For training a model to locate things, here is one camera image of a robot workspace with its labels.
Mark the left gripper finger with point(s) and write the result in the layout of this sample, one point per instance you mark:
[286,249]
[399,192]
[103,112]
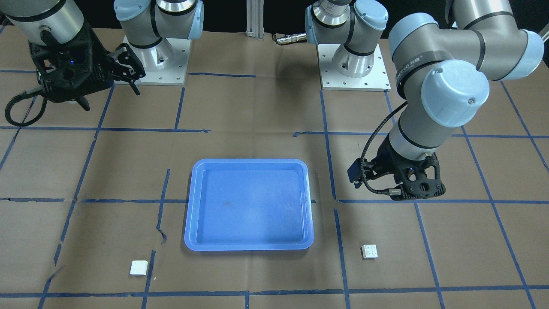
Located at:
[360,171]

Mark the aluminium frame post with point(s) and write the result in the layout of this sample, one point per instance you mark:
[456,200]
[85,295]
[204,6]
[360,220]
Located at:
[254,14]

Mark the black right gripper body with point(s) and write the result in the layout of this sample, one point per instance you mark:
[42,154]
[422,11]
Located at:
[95,46]

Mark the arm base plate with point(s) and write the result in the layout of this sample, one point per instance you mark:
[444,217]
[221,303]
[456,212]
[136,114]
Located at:
[166,63]
[343,71]

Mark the blue plastic tray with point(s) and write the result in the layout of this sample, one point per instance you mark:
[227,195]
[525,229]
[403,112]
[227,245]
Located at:
[249,205]

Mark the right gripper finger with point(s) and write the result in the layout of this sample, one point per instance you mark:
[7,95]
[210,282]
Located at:
[129,79]
[126,65]

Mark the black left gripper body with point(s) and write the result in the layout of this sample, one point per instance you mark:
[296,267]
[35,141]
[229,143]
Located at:
[387,158]

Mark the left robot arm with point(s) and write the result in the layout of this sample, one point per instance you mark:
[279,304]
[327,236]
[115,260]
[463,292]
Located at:
[443,76]

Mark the metal cable connector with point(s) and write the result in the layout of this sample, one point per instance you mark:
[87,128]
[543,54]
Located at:
[290,39]

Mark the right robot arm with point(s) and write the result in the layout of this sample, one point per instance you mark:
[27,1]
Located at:
[145,23]

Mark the white block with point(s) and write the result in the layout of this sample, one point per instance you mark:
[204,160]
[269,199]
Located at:
[138,268]
[369,251]

